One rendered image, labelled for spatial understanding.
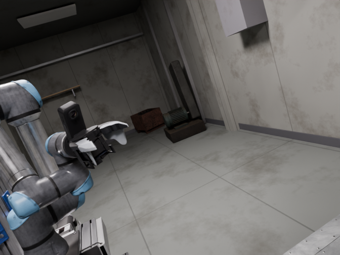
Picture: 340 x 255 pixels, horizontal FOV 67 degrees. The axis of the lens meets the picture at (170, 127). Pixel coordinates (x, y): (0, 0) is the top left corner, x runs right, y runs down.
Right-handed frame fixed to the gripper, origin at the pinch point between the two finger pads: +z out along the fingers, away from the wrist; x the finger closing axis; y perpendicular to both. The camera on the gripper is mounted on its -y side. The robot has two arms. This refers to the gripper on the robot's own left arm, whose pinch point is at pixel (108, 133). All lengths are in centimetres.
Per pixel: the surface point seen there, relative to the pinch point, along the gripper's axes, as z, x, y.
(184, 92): -356, -391, 109
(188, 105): -352, -382, 138
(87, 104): -704, -334, 58
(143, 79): -619, -510, 68
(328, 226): 15, -51, 73
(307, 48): -57, -296, 64
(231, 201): -117, -144, 167
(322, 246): 16, -41, 72
